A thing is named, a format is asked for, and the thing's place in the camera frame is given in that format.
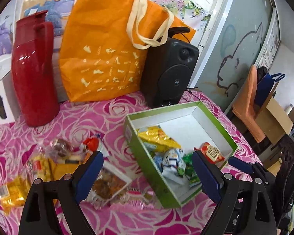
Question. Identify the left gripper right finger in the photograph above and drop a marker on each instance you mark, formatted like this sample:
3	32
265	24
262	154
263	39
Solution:
238	210

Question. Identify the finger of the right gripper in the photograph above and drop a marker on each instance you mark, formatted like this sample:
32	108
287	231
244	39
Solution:
241	165

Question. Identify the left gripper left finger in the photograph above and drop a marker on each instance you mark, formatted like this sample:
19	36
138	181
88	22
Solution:
39	214

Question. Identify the orange snack pack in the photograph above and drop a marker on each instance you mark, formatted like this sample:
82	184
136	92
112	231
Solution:
59	170

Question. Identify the clear brown cookie pack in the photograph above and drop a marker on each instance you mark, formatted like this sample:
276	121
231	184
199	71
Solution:
109	183

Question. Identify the red white candy wrapper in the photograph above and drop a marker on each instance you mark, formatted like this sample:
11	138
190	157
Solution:
94	143

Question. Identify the yellow chips bag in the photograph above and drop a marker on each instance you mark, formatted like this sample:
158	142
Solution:
155	139

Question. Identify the yellow crackers bag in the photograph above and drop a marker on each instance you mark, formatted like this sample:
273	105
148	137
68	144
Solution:
38	166

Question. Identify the clear chocolate snack pack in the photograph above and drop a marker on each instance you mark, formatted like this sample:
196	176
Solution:
58	150

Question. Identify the red orange snack packet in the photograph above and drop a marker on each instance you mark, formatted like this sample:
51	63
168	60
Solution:
212	154

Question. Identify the yellow snack packet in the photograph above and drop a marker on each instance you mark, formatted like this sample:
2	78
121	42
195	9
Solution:
13	194

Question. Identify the brown cardboard box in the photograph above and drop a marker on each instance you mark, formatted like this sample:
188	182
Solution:
273	121

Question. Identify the orange chair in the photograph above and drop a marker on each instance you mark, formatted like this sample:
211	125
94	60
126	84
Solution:
243	106

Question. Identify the green snack packet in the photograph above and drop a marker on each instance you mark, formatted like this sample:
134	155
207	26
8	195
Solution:
190	171

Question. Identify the pink rose tablecloth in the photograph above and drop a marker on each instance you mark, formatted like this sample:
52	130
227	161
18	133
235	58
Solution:
74	123

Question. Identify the green cardboard box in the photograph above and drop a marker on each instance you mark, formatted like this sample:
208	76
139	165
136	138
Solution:
189	124

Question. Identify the white blue snack packet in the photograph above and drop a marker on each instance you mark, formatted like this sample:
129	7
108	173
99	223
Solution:
171	165

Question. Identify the blue bag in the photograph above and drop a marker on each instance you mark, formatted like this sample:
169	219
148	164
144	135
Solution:
265	86

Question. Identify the white cup box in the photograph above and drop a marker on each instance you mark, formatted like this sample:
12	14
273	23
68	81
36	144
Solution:
9	108

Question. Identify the black speaker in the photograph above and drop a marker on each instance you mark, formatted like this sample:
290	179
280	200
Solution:
168	70

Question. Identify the red thermos jug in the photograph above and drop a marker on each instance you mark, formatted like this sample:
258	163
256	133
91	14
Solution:
32	71

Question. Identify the orange tote bag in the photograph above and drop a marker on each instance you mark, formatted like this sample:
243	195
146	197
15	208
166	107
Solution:
105	45

